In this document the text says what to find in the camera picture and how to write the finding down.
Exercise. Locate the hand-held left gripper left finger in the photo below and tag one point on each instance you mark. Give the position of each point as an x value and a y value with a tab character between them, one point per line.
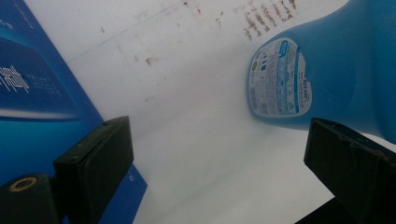
93	161

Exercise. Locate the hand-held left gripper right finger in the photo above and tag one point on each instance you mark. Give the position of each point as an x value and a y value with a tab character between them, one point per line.
348	165

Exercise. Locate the blue cardboard box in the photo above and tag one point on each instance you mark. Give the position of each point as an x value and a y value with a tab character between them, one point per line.
37	93

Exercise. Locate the blue detergent bottle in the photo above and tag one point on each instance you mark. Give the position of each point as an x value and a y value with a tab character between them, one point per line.
342	62

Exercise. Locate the white table mat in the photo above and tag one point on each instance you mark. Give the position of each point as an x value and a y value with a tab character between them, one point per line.
193	124

